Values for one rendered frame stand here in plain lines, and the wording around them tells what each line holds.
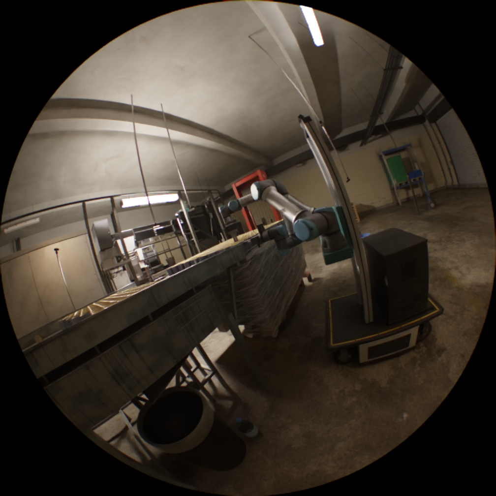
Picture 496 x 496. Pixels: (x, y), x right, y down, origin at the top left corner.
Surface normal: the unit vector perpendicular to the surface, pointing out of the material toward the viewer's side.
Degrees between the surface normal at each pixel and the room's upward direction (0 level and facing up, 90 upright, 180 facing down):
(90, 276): 90
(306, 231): 95
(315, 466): 0
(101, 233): 90
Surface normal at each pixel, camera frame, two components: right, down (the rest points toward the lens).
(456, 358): -0.36, -0.93
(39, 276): 0.80, -0.25
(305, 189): -0.48, 0.26
